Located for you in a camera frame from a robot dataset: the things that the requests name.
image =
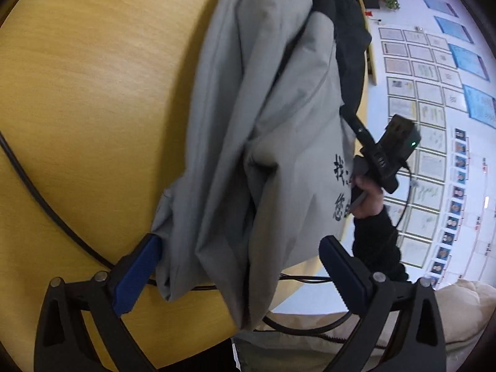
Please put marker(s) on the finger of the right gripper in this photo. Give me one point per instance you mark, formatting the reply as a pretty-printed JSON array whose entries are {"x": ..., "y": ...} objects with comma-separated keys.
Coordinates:
[{"x": 358, "y": 127}]

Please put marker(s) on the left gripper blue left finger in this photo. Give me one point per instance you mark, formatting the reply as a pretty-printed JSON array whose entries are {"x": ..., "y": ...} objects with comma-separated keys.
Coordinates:
[{"x": 62, "y": 340}]

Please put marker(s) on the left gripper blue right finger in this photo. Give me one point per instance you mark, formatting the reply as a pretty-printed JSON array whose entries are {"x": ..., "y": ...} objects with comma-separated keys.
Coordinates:
[{"x": 417, "y": 341}]

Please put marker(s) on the beige and black jacket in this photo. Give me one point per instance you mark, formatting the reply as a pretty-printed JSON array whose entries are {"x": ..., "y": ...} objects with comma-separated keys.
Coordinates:
[{"x": 268, "y": 161}]

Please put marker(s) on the person's right forearm black sleeve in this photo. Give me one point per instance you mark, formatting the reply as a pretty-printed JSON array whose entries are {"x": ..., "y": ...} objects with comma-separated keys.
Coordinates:
[{"x": 375, "y": 245}]

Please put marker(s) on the person's right hand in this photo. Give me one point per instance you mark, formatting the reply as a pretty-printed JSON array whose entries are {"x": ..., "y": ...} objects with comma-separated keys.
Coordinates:
[{"x": 372, "y": 204}]

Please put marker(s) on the yellow side table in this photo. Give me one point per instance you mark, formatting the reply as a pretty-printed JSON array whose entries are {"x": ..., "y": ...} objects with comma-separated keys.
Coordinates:
[{"x": 370, "y": 59}]

